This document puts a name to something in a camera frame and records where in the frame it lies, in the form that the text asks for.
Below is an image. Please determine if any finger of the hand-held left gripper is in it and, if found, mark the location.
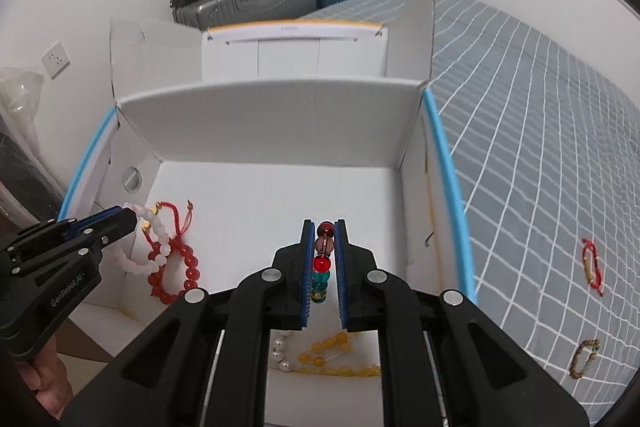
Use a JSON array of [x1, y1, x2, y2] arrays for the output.
[[62, 209, 139, 258], [47, 207, 126, 240]]

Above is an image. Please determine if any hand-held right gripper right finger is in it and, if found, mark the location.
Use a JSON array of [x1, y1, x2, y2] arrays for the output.
[[334, 218, 591, 427]]

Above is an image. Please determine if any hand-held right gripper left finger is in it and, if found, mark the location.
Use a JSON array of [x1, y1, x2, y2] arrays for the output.
[[60, 218, 315, 427]]

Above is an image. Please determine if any multicolour glass bead bracelet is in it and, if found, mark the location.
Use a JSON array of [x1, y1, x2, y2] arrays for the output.
[[310, 221, 335, 305]]

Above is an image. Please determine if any pale pink bead bracelet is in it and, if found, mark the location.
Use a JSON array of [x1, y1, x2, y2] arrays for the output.
[[111, 203, 171, 274]]

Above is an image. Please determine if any red cord bracelet gold tube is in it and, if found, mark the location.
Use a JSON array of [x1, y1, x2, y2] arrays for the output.
[[581, 238, 606, 298], [142, 201, 196, 240]]

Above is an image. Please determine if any yellow bead jewelry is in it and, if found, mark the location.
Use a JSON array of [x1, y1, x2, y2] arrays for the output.
[[298, 332, 382, 378]]

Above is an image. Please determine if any white pearl jewelry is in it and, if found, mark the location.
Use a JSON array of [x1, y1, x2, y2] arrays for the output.
[[271, 332, 291, 374]]

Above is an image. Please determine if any red bead bracelet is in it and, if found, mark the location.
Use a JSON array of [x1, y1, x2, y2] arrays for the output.
[[146, 239, 200, 305]]

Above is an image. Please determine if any blue white cardboard box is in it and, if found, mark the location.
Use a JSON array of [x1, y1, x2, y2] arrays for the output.
[[59, 0, 476, 427]]

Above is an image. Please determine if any person's left hand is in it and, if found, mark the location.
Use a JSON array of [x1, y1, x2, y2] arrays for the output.
[[20, 334, 76, 418]]

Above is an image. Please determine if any clear plastic bag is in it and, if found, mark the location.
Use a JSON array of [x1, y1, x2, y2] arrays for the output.
[[0, 67, 71, 228]]

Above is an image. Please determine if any white wall socket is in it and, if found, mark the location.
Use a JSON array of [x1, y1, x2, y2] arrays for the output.
[[41, 41, 71, 80]]

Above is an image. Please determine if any brown wooden bead bracelet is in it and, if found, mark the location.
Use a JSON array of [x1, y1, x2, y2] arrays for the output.
[[570, 339, 602, 380]]

